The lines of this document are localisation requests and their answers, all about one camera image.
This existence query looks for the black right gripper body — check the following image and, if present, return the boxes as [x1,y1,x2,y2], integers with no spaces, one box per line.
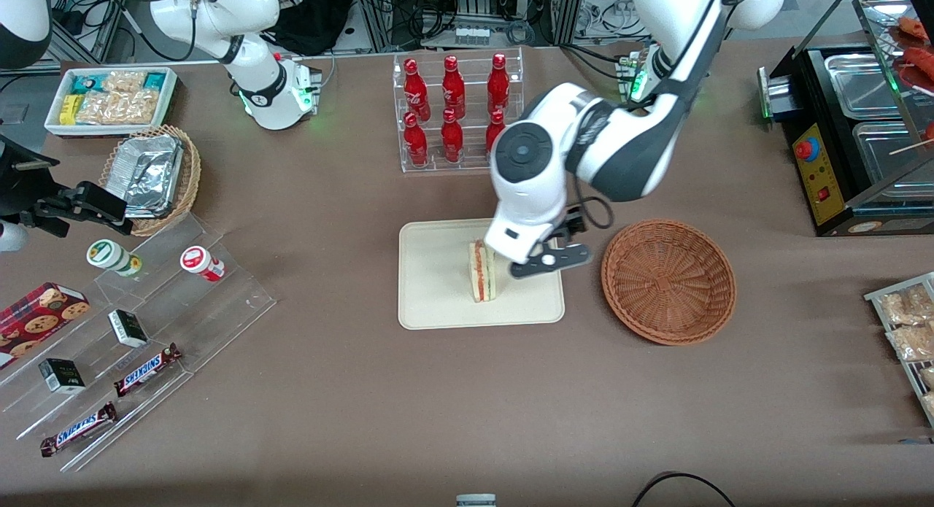
[0,136,74,236]

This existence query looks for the triangular sandwich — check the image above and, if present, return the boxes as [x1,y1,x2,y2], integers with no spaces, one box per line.
[468,239,498,303]

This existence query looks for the light oval wicker basket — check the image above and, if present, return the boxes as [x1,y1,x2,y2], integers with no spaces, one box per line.
[99,124,202,237]

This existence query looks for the cream rectangular tray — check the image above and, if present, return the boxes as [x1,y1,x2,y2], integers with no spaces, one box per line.
[398,215,566,330]

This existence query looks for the brown round wicker basket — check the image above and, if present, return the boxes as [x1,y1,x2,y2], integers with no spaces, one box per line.
[601,219,736,346]

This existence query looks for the grey snack display tray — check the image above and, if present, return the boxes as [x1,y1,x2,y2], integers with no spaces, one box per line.
[865,272,934,427]

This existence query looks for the white bottle green lid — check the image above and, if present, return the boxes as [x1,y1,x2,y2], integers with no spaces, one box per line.
[86,239,143,278]

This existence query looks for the stacked aluminium foil containers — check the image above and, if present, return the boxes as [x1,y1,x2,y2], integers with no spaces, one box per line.
[113,133,185,220]

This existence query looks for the white rectangular snack bin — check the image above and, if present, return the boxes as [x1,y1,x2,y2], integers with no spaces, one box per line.
[44,66,179,139]

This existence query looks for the large clear cracker bag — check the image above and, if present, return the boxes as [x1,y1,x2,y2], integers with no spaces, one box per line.
[77,89,160,126]

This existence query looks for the clear acrylic bottle rack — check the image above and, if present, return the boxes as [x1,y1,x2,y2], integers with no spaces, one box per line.
[393,47,525,174]

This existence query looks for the red cola bottle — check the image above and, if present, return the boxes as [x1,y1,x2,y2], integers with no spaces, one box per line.
[404,58,431,123]
[440,109,465,163]
[441,55,466,120]
[404,112,429,167]
[487,53,510,115]
[485,109,509,160]

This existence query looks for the white bottle red lid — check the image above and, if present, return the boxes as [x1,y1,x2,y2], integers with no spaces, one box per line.
[180,246,225,283]

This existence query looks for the small clear cracker bag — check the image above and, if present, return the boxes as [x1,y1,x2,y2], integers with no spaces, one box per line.
[102,70,147,94]

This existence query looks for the small black box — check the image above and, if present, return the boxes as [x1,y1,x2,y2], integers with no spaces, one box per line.
[38,358,86,395]
[108,309,149,349]

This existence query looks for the red cookie box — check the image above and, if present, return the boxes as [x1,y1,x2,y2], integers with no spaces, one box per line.
[0,282,92,369]

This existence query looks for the clear acrylic stepped shelf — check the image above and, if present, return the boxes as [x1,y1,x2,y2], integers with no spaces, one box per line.
[0,214,277,473]

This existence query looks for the brown Snickers bar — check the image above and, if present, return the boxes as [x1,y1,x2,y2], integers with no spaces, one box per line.
[113,343,183,398]
[40,402,117,458]

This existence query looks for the black bag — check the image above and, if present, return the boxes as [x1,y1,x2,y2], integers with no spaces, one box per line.
[266,0,355,57]

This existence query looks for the black food warmer cabinet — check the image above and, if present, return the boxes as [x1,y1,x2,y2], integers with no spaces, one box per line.
[759,0,934,238]

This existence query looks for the steel warmer pan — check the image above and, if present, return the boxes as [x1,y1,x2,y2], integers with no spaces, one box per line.
[852,120,934,185]
[825,53,906,121]

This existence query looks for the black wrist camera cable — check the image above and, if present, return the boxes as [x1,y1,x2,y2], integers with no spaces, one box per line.
[562,192,615,239]

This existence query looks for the black looped cable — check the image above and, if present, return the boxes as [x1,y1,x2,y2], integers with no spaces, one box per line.
[631,472,738,507]

